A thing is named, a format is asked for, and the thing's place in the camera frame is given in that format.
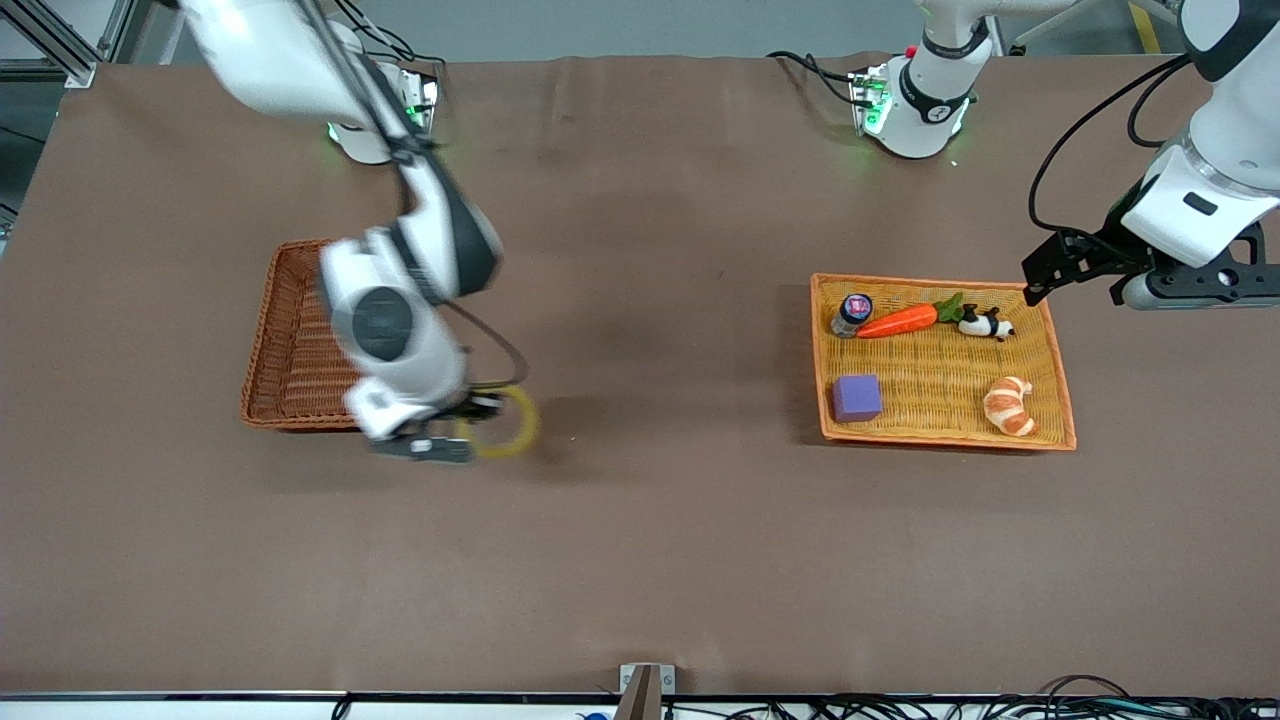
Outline orange wicker basket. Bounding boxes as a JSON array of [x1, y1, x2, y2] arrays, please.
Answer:
[[810, 273, 1078, 453]]

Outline black white toy panda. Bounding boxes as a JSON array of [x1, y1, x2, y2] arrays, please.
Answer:
[[957, 305, 1016, 342]]

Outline aluminium frame profile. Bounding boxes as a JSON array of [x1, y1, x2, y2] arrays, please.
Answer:
[[0, 0, 136, 91]]

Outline brown wicker basket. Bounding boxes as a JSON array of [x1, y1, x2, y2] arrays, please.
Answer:
[[239, 236, 410, 432]]

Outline black arm base cable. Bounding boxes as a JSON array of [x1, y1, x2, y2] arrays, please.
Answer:
[[766, 50, 863, 107], [335, 0, 447, 69]]

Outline brown table cover mat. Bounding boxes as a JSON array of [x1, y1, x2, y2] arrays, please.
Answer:
[[0, 52, 1280, 698]]

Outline orange toy carrot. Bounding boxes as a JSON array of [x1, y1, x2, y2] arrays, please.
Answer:
[[856, 292, 966, 340]]

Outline small bottle dark cap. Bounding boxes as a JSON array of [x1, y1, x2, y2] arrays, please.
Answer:
[[832, 293, 874, 339]]

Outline black left arm base cable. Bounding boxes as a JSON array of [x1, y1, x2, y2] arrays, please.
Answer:
[[766, 50, 863, 107]]

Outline yellow clear tape roll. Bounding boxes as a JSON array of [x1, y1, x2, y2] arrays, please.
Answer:
[[455, 385, 542, 462]]

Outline toy croissant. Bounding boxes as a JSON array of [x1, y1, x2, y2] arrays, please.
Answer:
[[983, 376, 1042, 439]]

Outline tangled black cables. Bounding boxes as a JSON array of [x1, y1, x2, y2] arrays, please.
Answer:
[[660, 675, 1280, 720]]

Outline purple cube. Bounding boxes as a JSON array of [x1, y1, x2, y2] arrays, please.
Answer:
[[832, 375, 885, 424]]

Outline black right arm base cable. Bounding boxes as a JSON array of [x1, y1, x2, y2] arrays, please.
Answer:
[[335, 0, 447, 69]]

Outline grey metal mount bracket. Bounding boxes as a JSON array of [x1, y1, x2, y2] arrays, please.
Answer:
[[613, 663, 677, 720]]

